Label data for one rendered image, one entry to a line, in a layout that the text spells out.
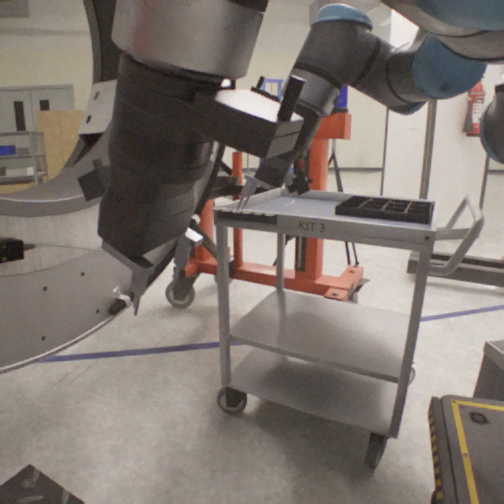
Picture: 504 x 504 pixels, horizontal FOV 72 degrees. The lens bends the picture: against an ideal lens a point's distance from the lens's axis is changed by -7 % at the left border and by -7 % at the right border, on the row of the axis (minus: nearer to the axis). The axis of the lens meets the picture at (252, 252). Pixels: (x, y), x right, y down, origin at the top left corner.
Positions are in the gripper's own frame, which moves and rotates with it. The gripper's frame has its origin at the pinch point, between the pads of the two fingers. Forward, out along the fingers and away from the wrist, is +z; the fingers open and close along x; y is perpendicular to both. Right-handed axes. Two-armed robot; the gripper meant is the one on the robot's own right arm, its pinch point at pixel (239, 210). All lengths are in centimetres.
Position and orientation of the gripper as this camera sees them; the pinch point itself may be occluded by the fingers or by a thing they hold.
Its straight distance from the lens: 65.9
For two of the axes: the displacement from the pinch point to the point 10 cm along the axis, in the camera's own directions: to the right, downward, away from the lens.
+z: -4.2, 8.8, 2.4
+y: 8.9, 4.4, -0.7
